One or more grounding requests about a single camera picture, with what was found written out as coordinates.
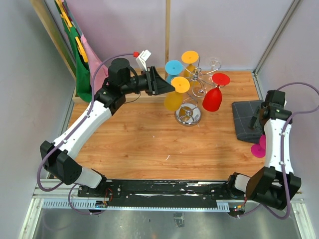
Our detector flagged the yellow wine glass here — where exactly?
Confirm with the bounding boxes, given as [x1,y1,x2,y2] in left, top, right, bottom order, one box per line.
[181,50,199,77]
[164,76,190,111]

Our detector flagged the green garment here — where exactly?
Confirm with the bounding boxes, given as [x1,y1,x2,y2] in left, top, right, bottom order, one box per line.
[54,2,92,102]

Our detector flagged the pink garment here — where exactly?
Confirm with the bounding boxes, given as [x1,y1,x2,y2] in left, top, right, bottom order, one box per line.
[80,35,108,92]

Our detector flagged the magenta plastic wine glass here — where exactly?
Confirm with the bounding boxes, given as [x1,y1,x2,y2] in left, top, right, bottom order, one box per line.
[251,135,266,158]

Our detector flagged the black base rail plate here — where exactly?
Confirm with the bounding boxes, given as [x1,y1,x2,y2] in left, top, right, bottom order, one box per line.
[77,180,248,214]

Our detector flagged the yellow clothes hanger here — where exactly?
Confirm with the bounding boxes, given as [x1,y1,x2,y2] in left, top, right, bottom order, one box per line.
[55,0,88,63]

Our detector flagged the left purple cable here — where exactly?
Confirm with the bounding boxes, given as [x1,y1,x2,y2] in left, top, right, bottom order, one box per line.
[36,51,139,216]

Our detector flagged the grey folded cloth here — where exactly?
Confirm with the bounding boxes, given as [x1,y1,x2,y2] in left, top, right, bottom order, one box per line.
[231,100,263,144]

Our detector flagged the clear wine glass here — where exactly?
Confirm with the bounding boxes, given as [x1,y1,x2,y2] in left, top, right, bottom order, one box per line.
[207,57,222,83]

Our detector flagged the wooden clothes rack frame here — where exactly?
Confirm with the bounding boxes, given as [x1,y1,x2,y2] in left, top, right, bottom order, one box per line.
[29,0,173,104]

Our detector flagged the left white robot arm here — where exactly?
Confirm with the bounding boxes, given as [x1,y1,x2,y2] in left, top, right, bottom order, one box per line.
[38,56,175,197]

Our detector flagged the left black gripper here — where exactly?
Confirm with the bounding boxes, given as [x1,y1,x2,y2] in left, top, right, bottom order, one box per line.
[122,66,176,96]

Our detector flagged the chrome wine glass rack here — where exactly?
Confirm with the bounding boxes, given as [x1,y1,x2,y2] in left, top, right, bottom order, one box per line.
[175,65,215,126]

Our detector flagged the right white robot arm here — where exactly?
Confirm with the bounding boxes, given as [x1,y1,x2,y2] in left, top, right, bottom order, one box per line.
[226,90,302,210]

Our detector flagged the red plastic wine glass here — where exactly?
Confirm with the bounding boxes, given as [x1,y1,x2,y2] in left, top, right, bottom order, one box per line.
[202,73,230,112]

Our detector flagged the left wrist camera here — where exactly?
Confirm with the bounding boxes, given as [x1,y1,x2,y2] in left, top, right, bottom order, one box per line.
[134,49,152,72]

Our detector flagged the blue plastic wine glass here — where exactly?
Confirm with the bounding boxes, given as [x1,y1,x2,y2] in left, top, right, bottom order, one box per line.
[165,60,183,83]

